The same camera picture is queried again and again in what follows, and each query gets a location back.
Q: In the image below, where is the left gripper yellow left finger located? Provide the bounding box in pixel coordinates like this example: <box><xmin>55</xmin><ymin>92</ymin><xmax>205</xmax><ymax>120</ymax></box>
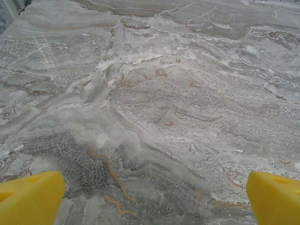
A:
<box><xmin>0</xmin><ymin>171</ymin><xmax>66</xmax><ymax>225</ymax></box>

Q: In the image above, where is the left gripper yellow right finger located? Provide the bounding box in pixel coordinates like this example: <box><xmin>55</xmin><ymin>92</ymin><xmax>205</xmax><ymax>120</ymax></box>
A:
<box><xmin>246</xmin><ymin>171</ymin><xmax>300</xmax><ymax>225</ymax></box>

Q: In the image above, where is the aluminium rear frame post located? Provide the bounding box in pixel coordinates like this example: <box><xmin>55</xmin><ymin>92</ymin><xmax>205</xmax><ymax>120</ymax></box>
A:
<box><xmin>13</xmin><ymin>0</ymin><xmax>32</xmax><ymax>16</ymax></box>

